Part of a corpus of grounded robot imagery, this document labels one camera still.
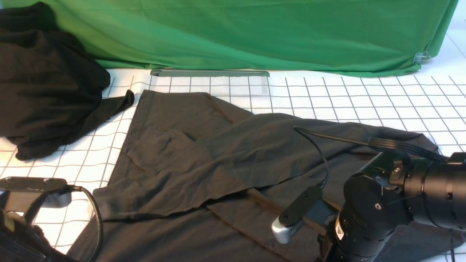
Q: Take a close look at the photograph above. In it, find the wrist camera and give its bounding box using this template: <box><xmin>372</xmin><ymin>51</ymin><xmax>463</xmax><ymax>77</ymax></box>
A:
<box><xmin>271</xmin><ymin>186</ymin><xmax>341</xmax><ymax>244</ymax></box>
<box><xmin>0</xmin><ymin>177</ymin><xmax>72</xmax><ymax>216</ymax></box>

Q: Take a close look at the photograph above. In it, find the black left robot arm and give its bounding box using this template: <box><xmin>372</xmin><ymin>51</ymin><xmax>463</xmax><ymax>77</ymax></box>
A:
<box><xmin>0</xmin><ymin>210</ymin><xmax>76</xmax><ymax>262</ymax></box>

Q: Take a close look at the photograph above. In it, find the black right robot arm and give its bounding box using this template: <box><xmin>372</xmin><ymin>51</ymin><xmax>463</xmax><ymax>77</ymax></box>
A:
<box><xmin>317</xmin><ymin>152</ymin><xmax>465</xmax><ymax>262</ymax></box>

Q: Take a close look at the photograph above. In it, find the black left camera cable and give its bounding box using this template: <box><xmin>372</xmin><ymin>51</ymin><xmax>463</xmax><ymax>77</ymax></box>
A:
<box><xmin>67</xmin><ymin>186</ymin><xmax>103</xmax><ymax>262</ymax></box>

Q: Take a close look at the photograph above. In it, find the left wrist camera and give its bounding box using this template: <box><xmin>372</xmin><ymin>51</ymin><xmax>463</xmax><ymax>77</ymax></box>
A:
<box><xmin>0</xmin><ymin>177</ymin><xmax>72</xmax><ymax>216</ymax></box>

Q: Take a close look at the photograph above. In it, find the gray long-sleeve shirt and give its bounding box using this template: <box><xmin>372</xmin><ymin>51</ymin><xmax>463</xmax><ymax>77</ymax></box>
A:
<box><xmin>67</xmin><ymin>90</ymin><xmax>466</xmax><ymax>262</ymax></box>

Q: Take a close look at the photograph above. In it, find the gray metal bar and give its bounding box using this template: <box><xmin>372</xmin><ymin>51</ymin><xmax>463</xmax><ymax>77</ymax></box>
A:
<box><xmin>150</xmin><ymin>68</ymin><xmax>270</xmax><ymax>77</ymax></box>

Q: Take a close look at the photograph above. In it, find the green backdrop cloth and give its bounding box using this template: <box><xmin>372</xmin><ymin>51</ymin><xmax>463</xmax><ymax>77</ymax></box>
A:
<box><xmin>0</xmin><ymin>0</ymin><xmax>459</xmax><ymax>78</ymax></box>

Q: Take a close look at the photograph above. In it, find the black clothes pile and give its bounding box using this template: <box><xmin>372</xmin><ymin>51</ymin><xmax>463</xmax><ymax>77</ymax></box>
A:
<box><xmin>0</xmin><ymin>2</ymin><xmax>135</xmax><ymax>161</ymax></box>

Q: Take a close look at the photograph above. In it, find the black right camera cable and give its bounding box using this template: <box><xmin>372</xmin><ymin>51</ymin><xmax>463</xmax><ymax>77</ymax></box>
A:
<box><xmin>293</xmin><ymin>126</ymin><xmax>448</xmax><ymax>190</ymax></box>

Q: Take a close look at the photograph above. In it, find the silver binder clip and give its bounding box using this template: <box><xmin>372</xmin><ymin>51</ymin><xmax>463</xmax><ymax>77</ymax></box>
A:
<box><xmin>412</xmin><ymin>51</ymin><xmax>431</xmax><ymax>65</ymax></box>

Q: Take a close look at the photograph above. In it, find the black camera cable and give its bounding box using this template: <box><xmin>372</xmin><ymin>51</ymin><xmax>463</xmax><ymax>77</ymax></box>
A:
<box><xmin>67</xmin><ymin>186</ymin><xmax>103</xmax><ymax>262</ymax></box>
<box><xmin>293</xmin><ymin>126</ymin><xmax>448</xmax><ymax>190</ymax></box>

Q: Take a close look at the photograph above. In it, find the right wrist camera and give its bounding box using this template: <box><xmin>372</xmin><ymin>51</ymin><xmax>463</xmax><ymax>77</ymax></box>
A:
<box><xmin>271</xmin><ymin>186</ymin><xmax>341</xmax><ymax>244</ymax></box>

